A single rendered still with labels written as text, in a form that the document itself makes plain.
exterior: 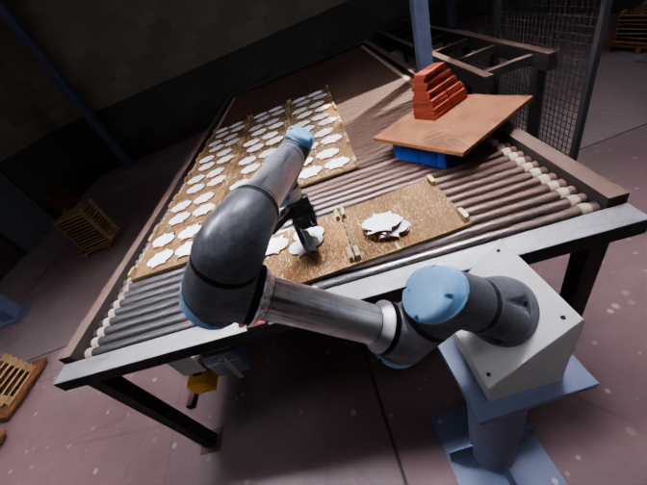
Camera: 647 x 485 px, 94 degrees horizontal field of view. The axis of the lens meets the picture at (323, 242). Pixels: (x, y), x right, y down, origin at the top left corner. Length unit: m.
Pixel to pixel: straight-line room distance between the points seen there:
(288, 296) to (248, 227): 0.16
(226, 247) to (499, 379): 0.61
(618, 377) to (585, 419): 0.26
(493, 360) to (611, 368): 1.23
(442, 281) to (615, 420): 1.38
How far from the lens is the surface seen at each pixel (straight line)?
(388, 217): 1.14
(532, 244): 1.10
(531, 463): 1.74
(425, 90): 1.62
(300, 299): 0.57
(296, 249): 1.12
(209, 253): 0.47
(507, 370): 0.77
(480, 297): 0.64
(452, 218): 1.17
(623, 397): 1.93
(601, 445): 1.83
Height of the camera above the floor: 1.68
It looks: 38 degrees down
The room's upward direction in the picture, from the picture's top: 24 degrees counter-clockwise
